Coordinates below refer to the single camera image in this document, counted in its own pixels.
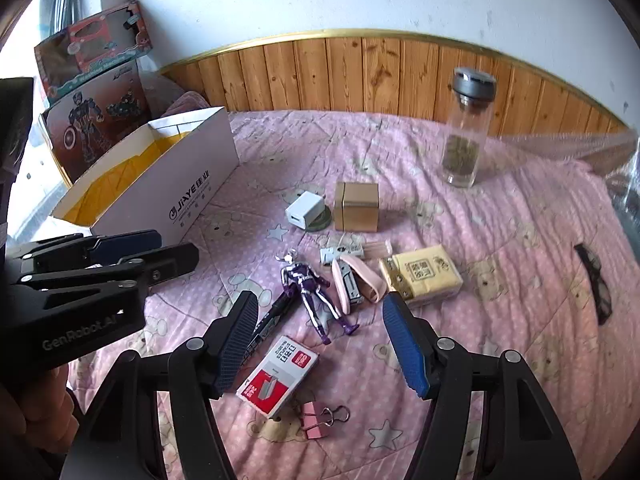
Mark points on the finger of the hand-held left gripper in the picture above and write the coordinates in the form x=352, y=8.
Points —
x=125, y=245
x=165, y=260

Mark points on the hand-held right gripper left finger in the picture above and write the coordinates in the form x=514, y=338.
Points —
x=235, y=345

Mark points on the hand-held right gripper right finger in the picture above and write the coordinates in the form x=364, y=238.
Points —
x=405, y=345

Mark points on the pink and white tube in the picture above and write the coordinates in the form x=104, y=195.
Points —
x=280, y=375

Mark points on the small cream printed box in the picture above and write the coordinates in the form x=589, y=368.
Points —
x=425, y=275

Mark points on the white cardboard box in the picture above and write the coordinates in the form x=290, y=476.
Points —
x=200, y=195

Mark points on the purple action figure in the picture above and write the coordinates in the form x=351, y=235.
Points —
x=305, y=285

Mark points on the pink stapler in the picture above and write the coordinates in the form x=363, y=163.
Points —
x=345, y=272

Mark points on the green tape roll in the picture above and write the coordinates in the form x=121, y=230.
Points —
x=326, y=222

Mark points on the white charger plug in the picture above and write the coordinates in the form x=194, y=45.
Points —
x=305, y=210

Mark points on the person's left hand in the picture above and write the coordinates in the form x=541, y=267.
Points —
x=30, y=415

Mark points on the black pen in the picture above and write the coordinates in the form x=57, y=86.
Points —
x=272, y=315

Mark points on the pink printed blanket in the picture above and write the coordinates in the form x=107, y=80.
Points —
x=500, y=360

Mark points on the pink binder clip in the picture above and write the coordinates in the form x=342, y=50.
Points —
x=312, y=417

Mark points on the clear toothpick holder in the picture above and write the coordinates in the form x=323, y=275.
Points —
x=345, y=251

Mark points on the robot figure toy box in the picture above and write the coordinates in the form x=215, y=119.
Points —
x=85, y=125

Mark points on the small brown cardboard box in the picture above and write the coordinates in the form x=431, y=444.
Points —
x=357, y=207

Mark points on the pink pillow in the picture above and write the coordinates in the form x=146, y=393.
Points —
x=185, y=105

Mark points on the black eyeglasses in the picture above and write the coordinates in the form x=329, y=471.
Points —
x=595, y=280

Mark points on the red and teal toy box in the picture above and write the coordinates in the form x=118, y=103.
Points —
x=95, y=40

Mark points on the glass bottle with grey lid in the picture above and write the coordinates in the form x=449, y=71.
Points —
x=465, y=125

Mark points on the clear plastic bag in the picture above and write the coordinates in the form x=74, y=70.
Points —
x=625, y=185

